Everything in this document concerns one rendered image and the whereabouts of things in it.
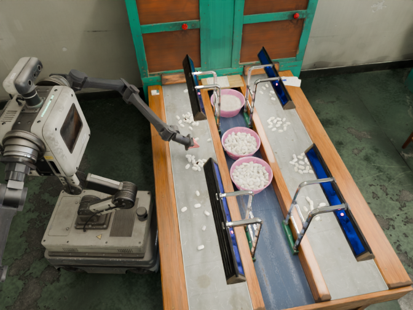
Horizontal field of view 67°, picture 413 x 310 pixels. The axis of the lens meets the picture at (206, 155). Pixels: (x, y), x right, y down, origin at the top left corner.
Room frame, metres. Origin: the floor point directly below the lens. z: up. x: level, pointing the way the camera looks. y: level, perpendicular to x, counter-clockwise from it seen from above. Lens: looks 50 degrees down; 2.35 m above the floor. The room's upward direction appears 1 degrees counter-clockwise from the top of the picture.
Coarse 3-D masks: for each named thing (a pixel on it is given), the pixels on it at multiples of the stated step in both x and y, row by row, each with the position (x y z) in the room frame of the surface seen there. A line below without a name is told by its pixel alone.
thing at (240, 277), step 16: (208, 160) 1.02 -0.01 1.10; (208, 176) 0.94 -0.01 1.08; (208, 192) 0.86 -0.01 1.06; (224, 192) 0.85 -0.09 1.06; (224, 208) 0.74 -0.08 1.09; (224, 224) 0.65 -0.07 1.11; (224, 240) 0.58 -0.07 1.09; (224, 256) 0.52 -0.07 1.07; (224, 272) 0.46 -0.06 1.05; (240, 272) 0.45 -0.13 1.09
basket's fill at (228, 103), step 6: (222, 96) 1.98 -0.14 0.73; (228, 96) 1.98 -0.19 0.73; (234, 96) 1.99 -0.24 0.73; (216, 102) 1.91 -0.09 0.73; (222, 102) 1.90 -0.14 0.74; (228, 102) 1.90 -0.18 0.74; (234, 102) 1.91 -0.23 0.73; (240, 102) 1.90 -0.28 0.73; (222, 108) 1.84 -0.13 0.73; (228, 108) 1.83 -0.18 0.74; (234, 108) 1.83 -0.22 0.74
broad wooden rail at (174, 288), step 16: (160, 96) 1.97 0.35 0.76; (160, 112) 1.77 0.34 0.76; (160, 144) 1.45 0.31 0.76; (160, 160) 1.31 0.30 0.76; (160, 176) 1.18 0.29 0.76; (160, 192) 1.06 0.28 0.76; (160, 208) 0.94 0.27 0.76; (176, 208) 0.96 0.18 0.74; (160, 224) 0.84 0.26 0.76; (176, 224) 0.85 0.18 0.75; (160, 240) 0.74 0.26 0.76; (176, 240) 0.74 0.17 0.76; (160, 256) 0.65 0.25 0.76; (176, 256) 0.65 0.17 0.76; (176, 272) 0.57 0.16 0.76; (176, 288) 0.49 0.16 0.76; (176, 304) 0.42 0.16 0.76
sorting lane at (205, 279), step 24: (168, 96) 1.99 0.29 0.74; (168, 120) 1.71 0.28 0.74; (192, 192) 1.07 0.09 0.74; (192, 216) 0.90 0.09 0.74; (192, 240) 0.75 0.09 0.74; (216, 240) 0.75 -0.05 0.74; (192, 264) 0.62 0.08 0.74; (216, 264) 0.62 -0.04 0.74; (192, 288) 0.50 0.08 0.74; (216, 288) 0.50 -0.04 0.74; (240, 288) 0.49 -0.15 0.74
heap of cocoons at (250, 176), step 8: (240, 168) 1.25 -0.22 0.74; (248, 168) 1.25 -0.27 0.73; (256, 168) 1.24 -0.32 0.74; (264, 168) 1.24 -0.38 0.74; (240, 176) 1.18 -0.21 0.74; (248, 176) 1.18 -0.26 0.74; (256, 176) 1.18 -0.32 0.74; (264, 176) 1.19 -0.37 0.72; (240, 184) 1.12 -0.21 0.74; (248, 184) 1.13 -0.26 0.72; (256, 184) 1.12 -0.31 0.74; (264, 184) 1.12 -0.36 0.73
